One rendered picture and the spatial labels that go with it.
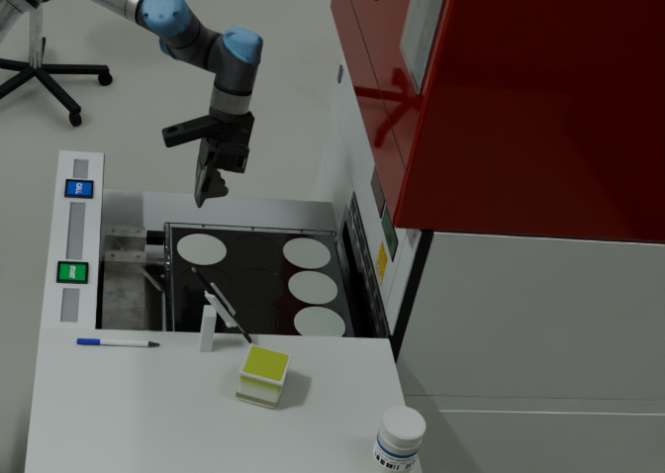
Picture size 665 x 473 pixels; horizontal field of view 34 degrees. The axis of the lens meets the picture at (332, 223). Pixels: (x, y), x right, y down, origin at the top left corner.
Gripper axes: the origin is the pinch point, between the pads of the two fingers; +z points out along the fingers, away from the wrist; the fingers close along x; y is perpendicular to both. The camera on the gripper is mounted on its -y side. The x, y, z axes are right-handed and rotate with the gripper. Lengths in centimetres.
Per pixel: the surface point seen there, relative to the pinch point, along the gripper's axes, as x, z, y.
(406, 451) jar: -66, 8, 25
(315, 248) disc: 0.8, 8.3, 27.5
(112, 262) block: -2.9, 14.1, -14.5
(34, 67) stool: 216, 55, -18
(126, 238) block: 4.7, 12.6, -11.3
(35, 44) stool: 214, 45, -19
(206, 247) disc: 1.6, 11.1, 4.6
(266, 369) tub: -47.7, 6.4, 5.7
